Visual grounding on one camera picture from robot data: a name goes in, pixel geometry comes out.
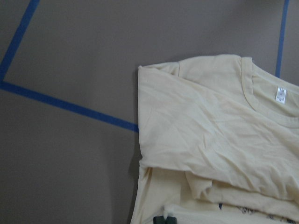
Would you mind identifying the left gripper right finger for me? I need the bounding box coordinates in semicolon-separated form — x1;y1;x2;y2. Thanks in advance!
166;217;177;224

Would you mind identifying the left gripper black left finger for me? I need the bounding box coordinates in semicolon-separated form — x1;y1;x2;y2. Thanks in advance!
153;216;165;224

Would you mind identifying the beige long sleeve shirt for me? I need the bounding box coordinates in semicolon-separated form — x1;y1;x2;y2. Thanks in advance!
131;55;299;224

